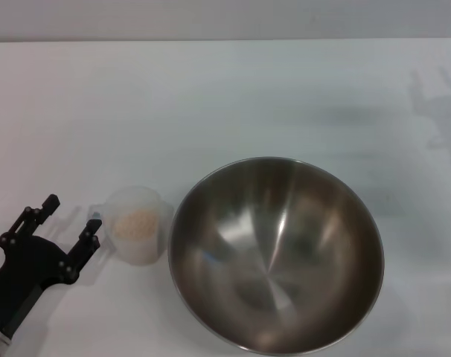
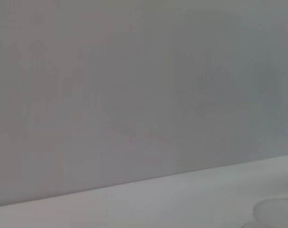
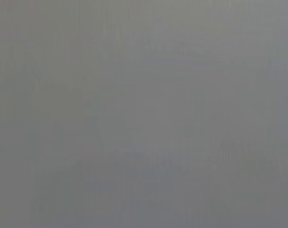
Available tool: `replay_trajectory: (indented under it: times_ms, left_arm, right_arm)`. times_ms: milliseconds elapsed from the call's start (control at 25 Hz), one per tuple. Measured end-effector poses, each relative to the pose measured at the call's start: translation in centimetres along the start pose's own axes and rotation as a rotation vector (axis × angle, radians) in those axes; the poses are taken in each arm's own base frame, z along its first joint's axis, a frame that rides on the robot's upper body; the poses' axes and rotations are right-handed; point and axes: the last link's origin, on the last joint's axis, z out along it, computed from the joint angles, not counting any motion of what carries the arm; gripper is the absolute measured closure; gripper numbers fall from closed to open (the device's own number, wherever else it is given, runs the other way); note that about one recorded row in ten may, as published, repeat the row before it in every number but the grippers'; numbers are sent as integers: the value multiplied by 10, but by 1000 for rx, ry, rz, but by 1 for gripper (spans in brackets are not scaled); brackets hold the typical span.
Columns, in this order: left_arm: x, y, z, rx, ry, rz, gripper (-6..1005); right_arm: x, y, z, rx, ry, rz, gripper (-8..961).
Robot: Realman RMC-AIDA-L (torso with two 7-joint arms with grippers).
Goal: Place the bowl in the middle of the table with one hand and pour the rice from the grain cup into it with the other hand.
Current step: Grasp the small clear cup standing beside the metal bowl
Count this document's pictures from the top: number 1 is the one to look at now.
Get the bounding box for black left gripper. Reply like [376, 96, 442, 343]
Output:
[0, 193, 103, 329]

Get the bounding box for white rice grains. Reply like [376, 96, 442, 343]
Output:
[112, 208, 160, 241]

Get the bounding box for clear plastic measuring cup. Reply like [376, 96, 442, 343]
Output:
[88, 184, 176, 267]

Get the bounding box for stainless steel mixing bowl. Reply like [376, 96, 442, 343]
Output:
[167, 155, 386, 355]

